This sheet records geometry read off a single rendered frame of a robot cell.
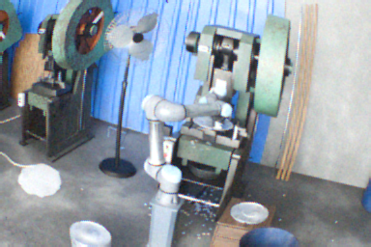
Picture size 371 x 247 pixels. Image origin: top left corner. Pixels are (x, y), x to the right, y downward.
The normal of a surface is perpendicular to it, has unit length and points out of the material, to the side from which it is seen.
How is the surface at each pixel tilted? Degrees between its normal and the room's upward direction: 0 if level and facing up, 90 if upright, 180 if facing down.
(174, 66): 90
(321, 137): 90
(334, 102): 90
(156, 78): 90
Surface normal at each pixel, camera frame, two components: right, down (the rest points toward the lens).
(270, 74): -0.33, 0.35
